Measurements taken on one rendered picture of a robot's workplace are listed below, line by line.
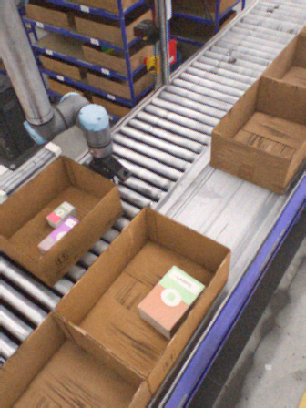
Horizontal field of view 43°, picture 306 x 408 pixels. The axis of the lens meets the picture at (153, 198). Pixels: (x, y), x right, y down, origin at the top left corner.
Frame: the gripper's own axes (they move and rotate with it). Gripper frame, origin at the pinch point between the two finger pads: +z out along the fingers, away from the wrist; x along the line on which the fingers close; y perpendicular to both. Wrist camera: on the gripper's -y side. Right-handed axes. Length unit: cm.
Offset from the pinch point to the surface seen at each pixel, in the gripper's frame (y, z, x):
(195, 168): -25.9, -8.9, -18.7
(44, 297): -6.6, 5.3, 47.7
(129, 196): -3.9, 5.6, -3.8
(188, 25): 90, 41, -200
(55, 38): 154, 26, -112
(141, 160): 4.4, 5.7, -23.1
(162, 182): -11.1, 5.5, -16.9
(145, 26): 32, -29, -69
